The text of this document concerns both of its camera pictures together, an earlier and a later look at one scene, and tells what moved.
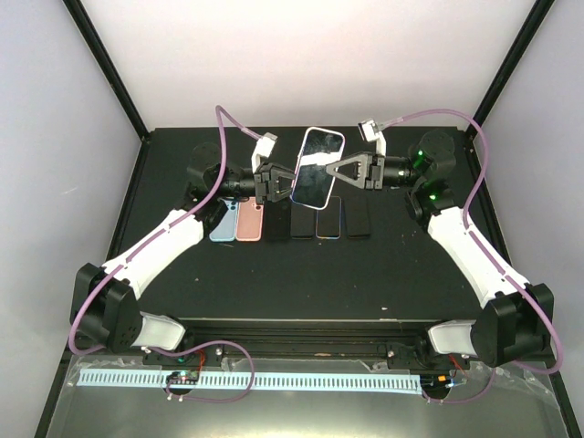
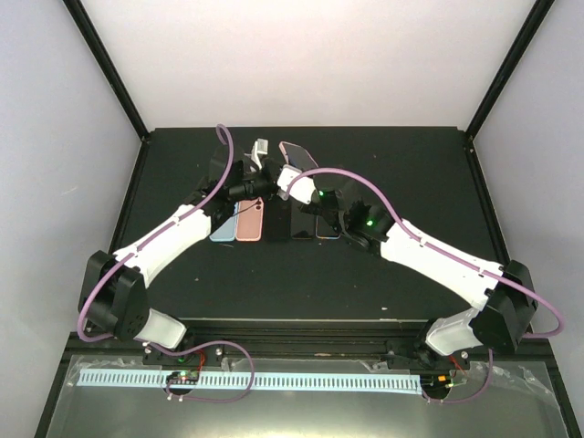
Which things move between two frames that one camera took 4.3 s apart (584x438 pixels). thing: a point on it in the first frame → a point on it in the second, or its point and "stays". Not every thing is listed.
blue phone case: [225, 230] stays
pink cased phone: [313, 181] → [297, 156]
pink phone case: [249, 219] stays
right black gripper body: [377, 181] → [327, 211]
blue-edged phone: [328, 220] stays
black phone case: [302, 222] stays
